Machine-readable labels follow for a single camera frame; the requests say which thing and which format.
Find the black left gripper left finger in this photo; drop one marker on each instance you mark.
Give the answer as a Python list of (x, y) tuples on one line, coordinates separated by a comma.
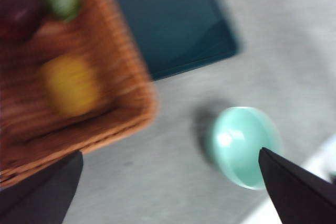
[(39, 197)]

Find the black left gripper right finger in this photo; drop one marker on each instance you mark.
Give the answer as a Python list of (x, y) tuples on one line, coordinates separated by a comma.
[(302, 197)]

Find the teal bowl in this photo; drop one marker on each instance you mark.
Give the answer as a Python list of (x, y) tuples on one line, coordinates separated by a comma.
[(236, 134)]

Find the brown wicker basket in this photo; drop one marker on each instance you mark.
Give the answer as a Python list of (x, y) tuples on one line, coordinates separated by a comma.
[(126, 90)]

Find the dark purple fruit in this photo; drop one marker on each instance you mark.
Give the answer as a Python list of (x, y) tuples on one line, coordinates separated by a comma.
[(18, 11)]

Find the black rectangular tray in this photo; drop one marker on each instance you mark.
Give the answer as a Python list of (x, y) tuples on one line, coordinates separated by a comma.
[(173, 24)]

